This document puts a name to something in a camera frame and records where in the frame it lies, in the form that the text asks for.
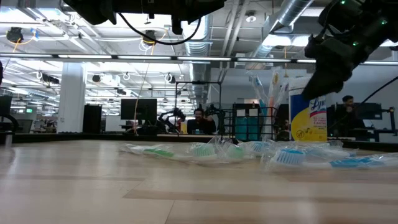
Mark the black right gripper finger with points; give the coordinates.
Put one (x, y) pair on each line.
(325, 82)

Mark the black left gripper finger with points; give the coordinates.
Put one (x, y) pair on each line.
(205, 7)

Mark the pale pink toothbrush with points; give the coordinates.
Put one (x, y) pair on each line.
(284, 88)

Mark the blue toothbrush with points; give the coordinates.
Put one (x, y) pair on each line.
(289, 157)
(258, 82)
(258, 147)

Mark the teal mouthwash bottle white cap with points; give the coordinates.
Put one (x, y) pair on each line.
(253, 129)
(241, 129)

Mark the green toothbrush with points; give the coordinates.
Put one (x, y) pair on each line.
(203, 150)
(235, 152)

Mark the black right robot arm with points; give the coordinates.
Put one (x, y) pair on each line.
(367, 15)

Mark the background black robot arm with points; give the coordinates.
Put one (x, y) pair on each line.
(174, 113)

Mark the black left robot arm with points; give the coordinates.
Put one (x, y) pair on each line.
(93, 9)

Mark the Lysol wipes canister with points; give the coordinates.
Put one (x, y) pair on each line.
(308, 124)

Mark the dark desktop monitor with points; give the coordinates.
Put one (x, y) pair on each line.
(373, 110)

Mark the long LED light bar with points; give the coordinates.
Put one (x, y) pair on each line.
(84, 56)

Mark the black desktop monitor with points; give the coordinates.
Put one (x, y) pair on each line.
(140, 109)

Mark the white square pillar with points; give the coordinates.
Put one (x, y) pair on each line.
(71, 93)

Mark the black cabinet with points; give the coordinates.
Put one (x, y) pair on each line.
(92, 119)

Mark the black office chair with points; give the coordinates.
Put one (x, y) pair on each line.
(4, 105)

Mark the black ceiling camera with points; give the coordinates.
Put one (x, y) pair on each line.
(14, 34)
(150, 36)

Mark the smooth silver air duct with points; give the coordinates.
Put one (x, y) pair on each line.
(292, 12)

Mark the black metal frame stand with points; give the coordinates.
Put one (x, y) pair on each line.
(199, 82)

